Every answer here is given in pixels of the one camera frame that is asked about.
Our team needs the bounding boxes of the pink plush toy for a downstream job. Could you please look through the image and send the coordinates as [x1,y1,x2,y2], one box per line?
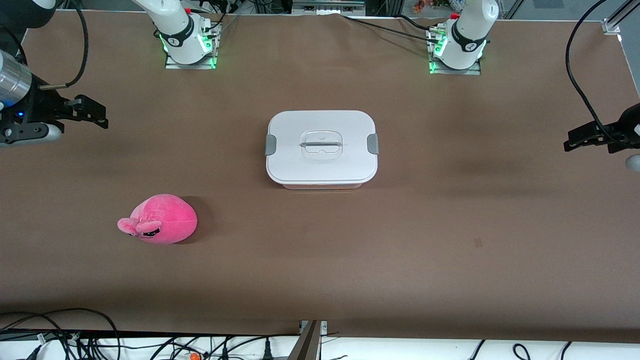
[117,194,198,245]

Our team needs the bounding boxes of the metal table bracket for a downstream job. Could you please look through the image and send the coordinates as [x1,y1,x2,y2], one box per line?
[287,320,328,360]

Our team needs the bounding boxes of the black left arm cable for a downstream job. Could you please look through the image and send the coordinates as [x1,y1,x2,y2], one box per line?
[565,0,640,148]

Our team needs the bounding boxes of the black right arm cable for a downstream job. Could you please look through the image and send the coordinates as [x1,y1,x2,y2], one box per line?
[37,0,91,92]

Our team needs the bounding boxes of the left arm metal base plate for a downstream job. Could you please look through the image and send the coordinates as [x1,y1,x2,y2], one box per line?
[428,25,482,76]

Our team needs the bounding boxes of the white box lid with handle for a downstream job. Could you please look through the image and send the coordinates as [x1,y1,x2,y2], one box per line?
[265,110,379,185]

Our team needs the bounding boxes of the black cable bundle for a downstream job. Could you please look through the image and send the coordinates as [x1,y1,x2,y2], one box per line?
[0,307,301,360]

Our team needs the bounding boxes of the aluminium corner profile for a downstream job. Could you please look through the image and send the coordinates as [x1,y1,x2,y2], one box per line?
[602,0,640,35]

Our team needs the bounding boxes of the pink translucent plastic box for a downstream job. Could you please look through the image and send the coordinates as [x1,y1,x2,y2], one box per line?
[272,177,368,191]

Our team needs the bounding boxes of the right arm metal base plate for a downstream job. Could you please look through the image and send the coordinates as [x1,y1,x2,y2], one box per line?
[165,20,221,70]

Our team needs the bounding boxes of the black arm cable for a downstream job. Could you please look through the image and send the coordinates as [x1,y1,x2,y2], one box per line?
[565,0,640,148]
[37,0,91,92]

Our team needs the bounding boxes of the black cable across table edge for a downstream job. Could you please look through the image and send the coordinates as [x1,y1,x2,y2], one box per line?
[341,14,447,43]

